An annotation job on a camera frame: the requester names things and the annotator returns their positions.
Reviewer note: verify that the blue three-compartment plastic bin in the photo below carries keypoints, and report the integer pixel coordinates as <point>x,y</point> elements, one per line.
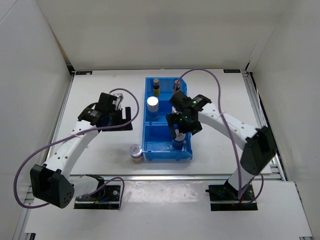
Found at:
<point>156,136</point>

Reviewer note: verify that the blue-label silver-lid shaker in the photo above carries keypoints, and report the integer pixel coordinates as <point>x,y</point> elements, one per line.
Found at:
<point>174,111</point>
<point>153,108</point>

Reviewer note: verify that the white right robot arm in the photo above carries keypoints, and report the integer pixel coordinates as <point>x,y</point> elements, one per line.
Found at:
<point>258,145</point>

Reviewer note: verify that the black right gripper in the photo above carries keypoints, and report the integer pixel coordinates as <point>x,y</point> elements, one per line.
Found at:
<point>172,120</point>

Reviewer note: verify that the white-lid spice jar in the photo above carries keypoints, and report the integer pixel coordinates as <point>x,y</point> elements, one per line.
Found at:
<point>178,141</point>
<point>136,153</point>

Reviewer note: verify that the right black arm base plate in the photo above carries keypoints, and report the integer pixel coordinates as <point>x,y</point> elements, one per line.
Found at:
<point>224,198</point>

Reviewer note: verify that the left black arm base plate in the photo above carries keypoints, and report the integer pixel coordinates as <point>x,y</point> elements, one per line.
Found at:
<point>108,198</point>

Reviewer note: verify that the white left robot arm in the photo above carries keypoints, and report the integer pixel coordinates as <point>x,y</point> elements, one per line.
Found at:
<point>51,181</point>

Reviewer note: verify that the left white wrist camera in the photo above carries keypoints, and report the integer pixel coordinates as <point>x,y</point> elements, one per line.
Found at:
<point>118,101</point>

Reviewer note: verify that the yellow-label small brown bottle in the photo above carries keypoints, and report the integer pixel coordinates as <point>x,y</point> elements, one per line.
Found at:
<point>156,87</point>
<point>176,86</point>

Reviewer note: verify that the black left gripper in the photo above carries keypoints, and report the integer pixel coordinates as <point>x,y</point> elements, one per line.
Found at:
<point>119,112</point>

